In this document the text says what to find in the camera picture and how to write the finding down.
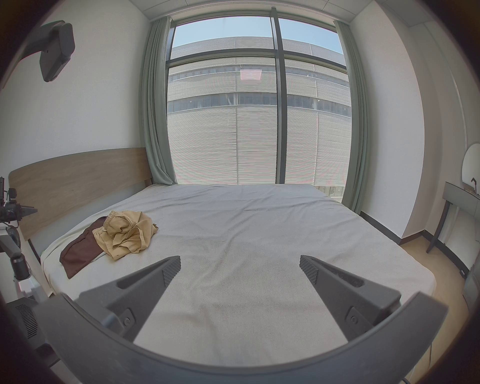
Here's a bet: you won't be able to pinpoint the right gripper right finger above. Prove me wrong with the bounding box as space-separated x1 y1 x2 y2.
299 255 403 344

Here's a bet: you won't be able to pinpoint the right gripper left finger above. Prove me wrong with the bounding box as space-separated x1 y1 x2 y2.
77 256 182 343

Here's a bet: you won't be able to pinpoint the tan shorts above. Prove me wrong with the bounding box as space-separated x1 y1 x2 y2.
92 211 159 261

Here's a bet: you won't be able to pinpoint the bed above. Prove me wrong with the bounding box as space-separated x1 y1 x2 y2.
8 147 437 366

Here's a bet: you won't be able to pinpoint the brown garment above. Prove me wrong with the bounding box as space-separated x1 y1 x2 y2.
59 217 107 279

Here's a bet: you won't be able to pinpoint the grey side table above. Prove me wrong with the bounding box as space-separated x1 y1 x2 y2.
425 181 480 271

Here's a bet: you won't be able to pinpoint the grey-green curtain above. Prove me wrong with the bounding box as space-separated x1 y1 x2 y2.
142 17 178 185
333 19 370 214

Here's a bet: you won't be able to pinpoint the window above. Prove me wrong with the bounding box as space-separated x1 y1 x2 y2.
165 7 354 203

